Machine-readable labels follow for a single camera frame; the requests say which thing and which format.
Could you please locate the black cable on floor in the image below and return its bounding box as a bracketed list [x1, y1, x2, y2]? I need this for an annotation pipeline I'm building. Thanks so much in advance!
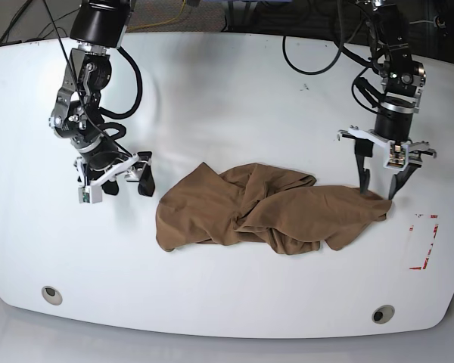
[0, 0, 39, 43]

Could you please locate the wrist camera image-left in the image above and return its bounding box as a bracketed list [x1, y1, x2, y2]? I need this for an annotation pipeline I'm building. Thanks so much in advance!
[78, 185, 103, 204]

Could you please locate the grey table grommet right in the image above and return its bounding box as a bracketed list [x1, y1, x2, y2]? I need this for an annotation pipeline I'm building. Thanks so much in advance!
[372, 305, 395, 324]

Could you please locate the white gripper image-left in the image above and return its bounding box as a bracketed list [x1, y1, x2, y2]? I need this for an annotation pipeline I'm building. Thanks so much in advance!
[74, 141, 155, 197]

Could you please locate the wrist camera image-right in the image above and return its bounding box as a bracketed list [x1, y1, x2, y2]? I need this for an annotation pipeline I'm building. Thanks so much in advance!
[383, 140, 409, 171]

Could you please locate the red tape rectangle marking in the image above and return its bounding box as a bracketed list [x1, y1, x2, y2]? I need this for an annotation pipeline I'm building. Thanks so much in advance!
[404, 214, 440, 271]

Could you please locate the grey table grommet left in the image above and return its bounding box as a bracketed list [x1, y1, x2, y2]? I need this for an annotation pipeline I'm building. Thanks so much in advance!
[42, 286, 63, 306]

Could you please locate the yellow cable on floor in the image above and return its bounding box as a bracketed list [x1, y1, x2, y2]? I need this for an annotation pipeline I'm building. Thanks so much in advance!
[130, 0, 186, 33]

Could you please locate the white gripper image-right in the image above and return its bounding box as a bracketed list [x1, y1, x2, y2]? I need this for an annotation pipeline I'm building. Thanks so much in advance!
[337, 101, 438, 201]

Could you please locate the grey table grommet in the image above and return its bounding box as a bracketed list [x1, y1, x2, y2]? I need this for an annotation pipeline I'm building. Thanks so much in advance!
[372, 305, 395, 324]
[42, 286, 63, 306]

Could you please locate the brown t-shirt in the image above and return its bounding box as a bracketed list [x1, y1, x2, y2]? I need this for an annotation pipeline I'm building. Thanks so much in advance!
[156, 163, 392, 255]

